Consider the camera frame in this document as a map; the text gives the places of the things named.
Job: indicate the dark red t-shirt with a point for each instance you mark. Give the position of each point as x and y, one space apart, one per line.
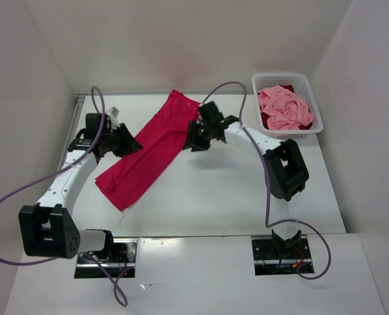
268 119

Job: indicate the white plastic basket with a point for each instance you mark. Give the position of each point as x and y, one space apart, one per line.
285 105

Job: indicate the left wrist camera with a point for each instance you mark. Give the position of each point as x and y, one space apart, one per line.
86 136

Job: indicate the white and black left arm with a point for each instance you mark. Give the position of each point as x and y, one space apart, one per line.
47 227

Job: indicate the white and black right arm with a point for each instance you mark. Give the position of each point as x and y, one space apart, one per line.
286 173

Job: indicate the base mounting plate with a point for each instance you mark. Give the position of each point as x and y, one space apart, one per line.
267 261
118 259

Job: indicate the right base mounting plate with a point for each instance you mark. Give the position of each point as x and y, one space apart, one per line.
267 261

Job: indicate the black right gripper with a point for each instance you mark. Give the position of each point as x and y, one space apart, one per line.
192 138

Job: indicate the magenta t-shirt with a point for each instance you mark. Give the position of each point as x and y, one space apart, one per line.
162 139

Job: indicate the light pink t-shirt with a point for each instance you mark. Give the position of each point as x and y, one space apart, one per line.
284 106

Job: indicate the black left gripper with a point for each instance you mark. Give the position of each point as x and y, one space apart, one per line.
130 145

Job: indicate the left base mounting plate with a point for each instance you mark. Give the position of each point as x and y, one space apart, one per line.
118 259

